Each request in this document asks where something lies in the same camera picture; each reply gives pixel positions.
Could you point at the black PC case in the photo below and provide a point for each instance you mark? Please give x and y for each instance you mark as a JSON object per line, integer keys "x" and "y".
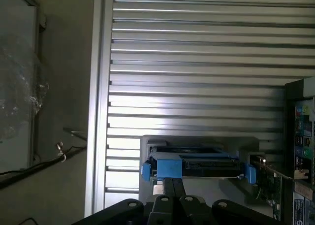
{"x": 300, "y": 148}

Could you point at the white framed cabinet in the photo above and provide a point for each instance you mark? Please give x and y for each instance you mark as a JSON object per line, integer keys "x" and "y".
{"x": 17, "y": 82}

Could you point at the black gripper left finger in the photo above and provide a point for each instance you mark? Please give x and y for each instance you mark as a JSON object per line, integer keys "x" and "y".
{"x": 161, "y": 205}

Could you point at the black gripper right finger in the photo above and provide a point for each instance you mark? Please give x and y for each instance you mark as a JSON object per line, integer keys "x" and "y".
{"x": 189, "y": 205}

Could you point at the grey parts rack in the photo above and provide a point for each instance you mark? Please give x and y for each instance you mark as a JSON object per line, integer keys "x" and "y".
{"x": 199, "y": 142}

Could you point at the disk in blue carrier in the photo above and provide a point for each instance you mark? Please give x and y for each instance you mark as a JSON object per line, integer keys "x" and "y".
{"x": 197, "y": 164}

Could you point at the clear plastic sheet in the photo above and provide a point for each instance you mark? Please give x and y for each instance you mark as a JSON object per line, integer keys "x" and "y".
{"x": 18, "y": 92}

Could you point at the green graphics card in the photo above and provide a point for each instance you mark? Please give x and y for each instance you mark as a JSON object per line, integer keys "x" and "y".
{"x": 267, "y": 185}

